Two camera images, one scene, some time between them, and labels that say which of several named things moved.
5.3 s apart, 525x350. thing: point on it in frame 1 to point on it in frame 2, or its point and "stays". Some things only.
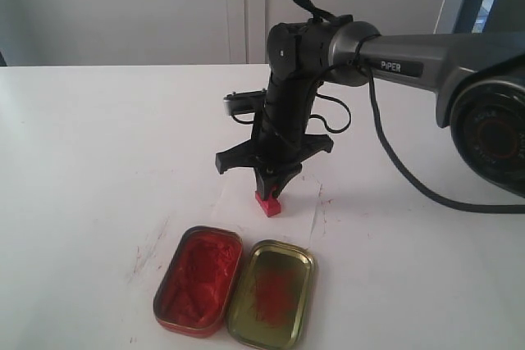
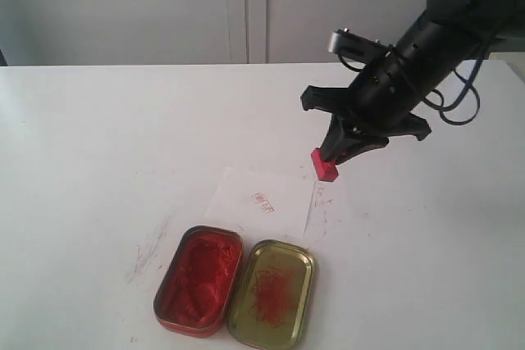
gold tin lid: x=271 y=305 stays
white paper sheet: x=237 y=206 stays
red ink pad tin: x=194 y=292 stays
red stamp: x=271 y=206 to x=326 y=170
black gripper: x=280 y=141 to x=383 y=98
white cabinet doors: x=200 y=11 stays
